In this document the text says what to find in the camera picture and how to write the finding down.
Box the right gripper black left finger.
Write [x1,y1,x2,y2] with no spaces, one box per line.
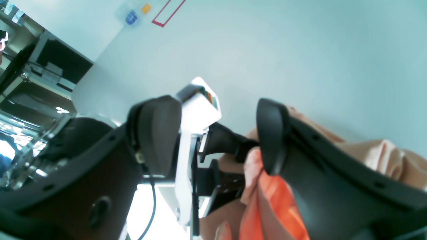
[1,95,181,240]

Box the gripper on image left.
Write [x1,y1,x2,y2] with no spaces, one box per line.
[140,127,261,234]

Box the right gripper white-lit right finger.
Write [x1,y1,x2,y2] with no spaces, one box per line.
[256,98,427,240]

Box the peach pink T-shirt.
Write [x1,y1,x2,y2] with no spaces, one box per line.
[200,101,426,240]

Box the dark shelf unit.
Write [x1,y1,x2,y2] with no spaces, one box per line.
[1,0,93,145]

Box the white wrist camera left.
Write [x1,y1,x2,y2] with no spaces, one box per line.
[175,77,222,133]

